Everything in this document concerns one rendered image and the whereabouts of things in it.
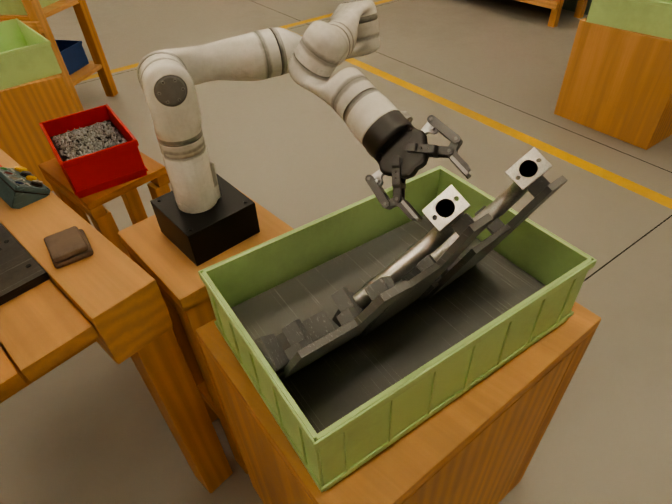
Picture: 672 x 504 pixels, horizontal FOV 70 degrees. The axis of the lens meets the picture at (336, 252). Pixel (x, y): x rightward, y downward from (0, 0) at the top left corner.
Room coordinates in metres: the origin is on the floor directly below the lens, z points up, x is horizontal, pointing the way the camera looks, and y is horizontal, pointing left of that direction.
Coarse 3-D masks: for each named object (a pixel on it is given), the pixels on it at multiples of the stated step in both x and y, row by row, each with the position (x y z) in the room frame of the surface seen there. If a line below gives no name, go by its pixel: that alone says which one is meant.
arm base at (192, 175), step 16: (160, 144) 0.88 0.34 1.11; (192, 144) 0.88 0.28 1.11; (176, 160) 0.87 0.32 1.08; (192, 160) 0.88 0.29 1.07; (208, 160) 0.92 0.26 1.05; (176, 176) 0.87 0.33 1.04; (192, 176) 0.87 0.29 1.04; (208, 176) 0.90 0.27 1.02; (176, 192) 0.88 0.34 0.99; (192, 192) 0.87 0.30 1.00; (208, 192) 0.89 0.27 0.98; (192, 208) 0.87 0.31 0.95; (208, 208) 0.88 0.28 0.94
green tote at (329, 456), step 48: (432, 192) 0.96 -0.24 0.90; (480, 192) 0.87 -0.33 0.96; (288, 240) 0.75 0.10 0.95; (336, 240) 0.81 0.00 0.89; (480, 240) 0.84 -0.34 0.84; (528, 240) 0.74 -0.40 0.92; (240, 288) 0.69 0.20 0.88; (576, 288) 0.62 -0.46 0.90; (240, 336) 0.51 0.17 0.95; (480, 336) 0.47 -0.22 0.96; (528, 336) 0.56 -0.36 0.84; (432, 384) 0.43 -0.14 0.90; (288, 432) 0.40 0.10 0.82; (336, 432) 0.33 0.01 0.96; (384, 432) 0.38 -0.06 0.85; (336, 480) 0.32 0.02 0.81
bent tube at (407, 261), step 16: (448, 192) 0.55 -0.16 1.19; (432, 208) 0.54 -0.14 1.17; (448, 208) 0.60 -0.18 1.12; (464, 208) 0.53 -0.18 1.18; (448, 224) 0.52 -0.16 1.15; (432, 240) 0.61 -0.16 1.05; (400, 256) 0.61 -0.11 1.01; (416, 256) 0.60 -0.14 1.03; (384, 272) 0.60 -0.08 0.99; (400, 272) 0.59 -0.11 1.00; (368, 304) 0.57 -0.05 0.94
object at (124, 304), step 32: (0, 160) 1.23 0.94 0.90; (32, 224) 0.92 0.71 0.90; (64, 224) 0.91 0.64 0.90; (32, 256) 0.81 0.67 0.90; (96, 256) 0.79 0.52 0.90; (64, 288) 0.70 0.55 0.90; (96, 288) 0.69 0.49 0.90; (128, 288) 0.69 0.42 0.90; (96, 320) 0.61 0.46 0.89; (128, 320) 0.65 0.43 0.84; (160, 320) 0.69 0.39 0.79; (128, 352) 0.63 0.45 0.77
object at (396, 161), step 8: (392, 160) 0.62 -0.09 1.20; (400, 160) 0.62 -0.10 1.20; (392, 168) 0.61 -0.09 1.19; (400, 168) 0.61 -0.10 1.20; (392, 176) 0.60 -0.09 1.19; (400, 176) 0.60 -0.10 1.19; (392, 184) 0.59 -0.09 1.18; (400, 184) 0.59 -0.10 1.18; (400, 192) 0.59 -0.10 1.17; (400, 200) 0.58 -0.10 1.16
